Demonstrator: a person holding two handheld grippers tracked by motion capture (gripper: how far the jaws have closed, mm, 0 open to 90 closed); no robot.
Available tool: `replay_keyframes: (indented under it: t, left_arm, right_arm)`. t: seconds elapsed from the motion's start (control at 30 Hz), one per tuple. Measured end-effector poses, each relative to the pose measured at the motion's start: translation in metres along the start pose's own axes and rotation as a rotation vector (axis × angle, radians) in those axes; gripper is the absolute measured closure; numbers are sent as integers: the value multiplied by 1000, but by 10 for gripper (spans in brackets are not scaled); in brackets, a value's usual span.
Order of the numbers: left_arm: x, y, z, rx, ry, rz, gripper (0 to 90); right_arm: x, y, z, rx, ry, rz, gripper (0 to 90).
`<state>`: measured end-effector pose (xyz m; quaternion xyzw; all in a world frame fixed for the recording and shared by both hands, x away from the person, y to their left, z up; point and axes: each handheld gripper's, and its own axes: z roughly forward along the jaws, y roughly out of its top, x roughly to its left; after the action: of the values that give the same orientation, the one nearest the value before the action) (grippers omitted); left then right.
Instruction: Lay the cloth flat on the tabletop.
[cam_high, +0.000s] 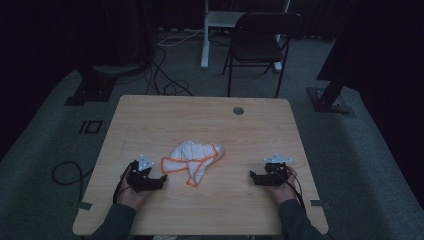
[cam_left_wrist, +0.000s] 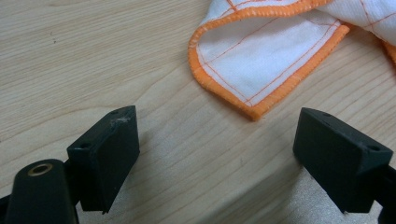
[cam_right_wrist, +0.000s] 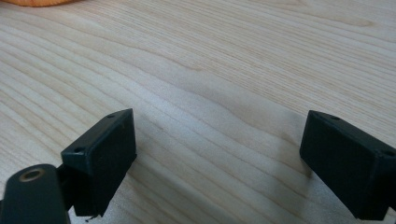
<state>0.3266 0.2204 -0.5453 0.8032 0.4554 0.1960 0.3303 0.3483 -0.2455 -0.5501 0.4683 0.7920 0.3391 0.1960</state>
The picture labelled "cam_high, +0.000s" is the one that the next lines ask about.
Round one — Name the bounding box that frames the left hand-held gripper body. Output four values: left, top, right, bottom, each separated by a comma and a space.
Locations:
126, 153, 155, 194

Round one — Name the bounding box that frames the black stand with base plate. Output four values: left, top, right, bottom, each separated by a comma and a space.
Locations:
306, 75, 353, 115
64, 64, 118, 107

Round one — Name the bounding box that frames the person's right hand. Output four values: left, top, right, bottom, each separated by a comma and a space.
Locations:
266, 165, 299, 205

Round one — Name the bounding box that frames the black floor cables bundle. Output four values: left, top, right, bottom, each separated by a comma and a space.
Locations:
145, 46, 194, 97

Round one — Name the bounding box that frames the black folding chair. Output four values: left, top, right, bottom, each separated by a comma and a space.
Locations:
222, 12, 303, 98

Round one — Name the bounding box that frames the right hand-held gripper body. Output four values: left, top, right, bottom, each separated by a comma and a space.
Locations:
263, 153, 294, 187

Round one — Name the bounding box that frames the white cloth with orange edging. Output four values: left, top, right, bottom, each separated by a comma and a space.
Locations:
160, 139, 226, 188

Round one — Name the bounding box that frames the person's left hand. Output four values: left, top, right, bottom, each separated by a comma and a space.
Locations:
117, 166, 151, 212

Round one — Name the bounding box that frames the grey round stand base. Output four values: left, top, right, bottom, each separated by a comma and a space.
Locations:
92, 63, 142, 77

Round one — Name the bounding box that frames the black looped floor cable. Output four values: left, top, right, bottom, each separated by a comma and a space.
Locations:
51, 161, 95, 204

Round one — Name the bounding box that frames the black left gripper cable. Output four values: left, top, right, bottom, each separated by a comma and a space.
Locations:
112, 162, 135, 205

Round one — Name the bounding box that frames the white floor cable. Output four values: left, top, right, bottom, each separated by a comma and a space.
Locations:
155, 29, 205, 48

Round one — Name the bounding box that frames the white desk frame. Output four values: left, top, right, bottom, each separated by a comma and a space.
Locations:
200, 0, 292, 73

